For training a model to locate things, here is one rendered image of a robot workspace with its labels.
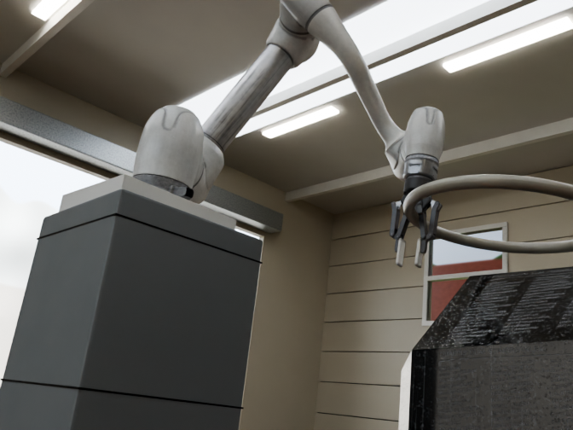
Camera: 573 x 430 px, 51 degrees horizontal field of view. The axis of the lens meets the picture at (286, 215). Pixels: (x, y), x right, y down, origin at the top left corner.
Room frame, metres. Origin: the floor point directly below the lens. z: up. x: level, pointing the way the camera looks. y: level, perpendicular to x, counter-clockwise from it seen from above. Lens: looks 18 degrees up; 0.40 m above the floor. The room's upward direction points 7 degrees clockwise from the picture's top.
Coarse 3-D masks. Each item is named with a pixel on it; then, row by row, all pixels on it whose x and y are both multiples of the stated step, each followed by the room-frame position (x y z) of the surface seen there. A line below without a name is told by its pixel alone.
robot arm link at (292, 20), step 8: (280, 0) 1.47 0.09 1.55; (288, 0) 1.43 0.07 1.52; (296, 0) 1.42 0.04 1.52; (304, 0) 1.41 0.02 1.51; (312, 0) 1.40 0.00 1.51; (320, 0) 1.41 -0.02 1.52; (280, 8) 1.50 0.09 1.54; (288, 8) 1.45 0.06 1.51; (296, 8) 1.43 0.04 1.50; (304, 8) 1.42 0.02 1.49; (312, 8) 1.41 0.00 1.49; (320, 8) 1.41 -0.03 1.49; (280, 16) 1.53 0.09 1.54; (288, 16) 1.48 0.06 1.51; (296, 16) 1.45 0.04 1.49; (304, 16) 1.43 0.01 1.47; (288, 24) 1.51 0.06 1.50; (296, 24) 1.49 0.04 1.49; (304, 24) 1.45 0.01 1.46; (296, 32) 1.53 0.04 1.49; (304, 32) 1.53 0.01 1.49
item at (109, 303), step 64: (128, 192) 1.16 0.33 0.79; (64, 256) 1.30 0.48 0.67; (128, 256) 1.18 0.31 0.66; (192, 256) 1.28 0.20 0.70; (256, 256) 1.40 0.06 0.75; (64, 320) 1.24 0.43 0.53; (128, 320) 1.20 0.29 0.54; (192, 320) 1.30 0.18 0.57; (64, 384) 1.20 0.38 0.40; (128, 384) 1.22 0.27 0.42; (192, 384) 1.32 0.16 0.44
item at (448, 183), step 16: (464, 176) 1.16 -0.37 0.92; (480, 176) 1.13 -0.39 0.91; (496, 176) 1.12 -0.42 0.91; (512, 176) 1.11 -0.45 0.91; (416, 192) 1.27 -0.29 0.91; (432, 192) 1.23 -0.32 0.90; (544, 192) 1.11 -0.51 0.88; (560, 192) 1.10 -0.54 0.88; (416, 224) 1.47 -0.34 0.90; (448, 240) 1.55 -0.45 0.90; (464, 240) 1.55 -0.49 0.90; (480, 240) 1.55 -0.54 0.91
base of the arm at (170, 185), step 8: (136, 176) 1.38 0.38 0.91; (144, 176) 1.36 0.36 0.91; (152, 176) 1.36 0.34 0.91; (152, 184) 1.35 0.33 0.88; (160, 184) 1.36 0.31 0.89; (168, 184) 1.36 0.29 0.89; (176, 184) 1.37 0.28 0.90; (176, 192) 1.35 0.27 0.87; (184, 192) 1.34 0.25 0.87; (192, 192) 1.35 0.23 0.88
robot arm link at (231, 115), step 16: (272, 32) 1.58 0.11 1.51; (288, 32) 1.55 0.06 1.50; (272, 48) 1.57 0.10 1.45; (288, 48) 1.57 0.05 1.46; (304, 48) 1.58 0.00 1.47; (256, 64) 1.58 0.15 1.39; (272, 64) 1.57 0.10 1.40; (288, 64) 1.60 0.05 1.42; (240, 80) 1.59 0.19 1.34; (256, 80) 1.57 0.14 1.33; (272, 80) 1.59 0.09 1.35; (240, 96) 1.57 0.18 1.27; (256, 96) 1.59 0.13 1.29; (224, 112) 1.57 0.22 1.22; (240, 112) 1.58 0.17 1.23; (208, 128) 1.58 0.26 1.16; (224, 128) 1.58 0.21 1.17; (240, 128) 1.62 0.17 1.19; (208, 144) 1.56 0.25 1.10; (224, 144) 1.61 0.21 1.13; (208, 160) 1.56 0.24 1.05; (208, 176) 1.58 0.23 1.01; (208, 192) 1.69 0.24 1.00
